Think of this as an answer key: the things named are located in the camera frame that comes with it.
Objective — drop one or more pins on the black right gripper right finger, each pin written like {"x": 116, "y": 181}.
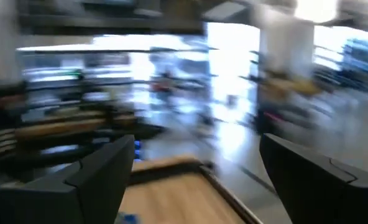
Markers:
{"x": 320, "y": 193}

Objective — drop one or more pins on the wooden table with black edge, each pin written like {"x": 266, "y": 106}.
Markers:
{"x": 165, "y": 171}

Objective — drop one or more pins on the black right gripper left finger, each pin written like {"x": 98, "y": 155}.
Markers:
{"x": 62, "y": 199}

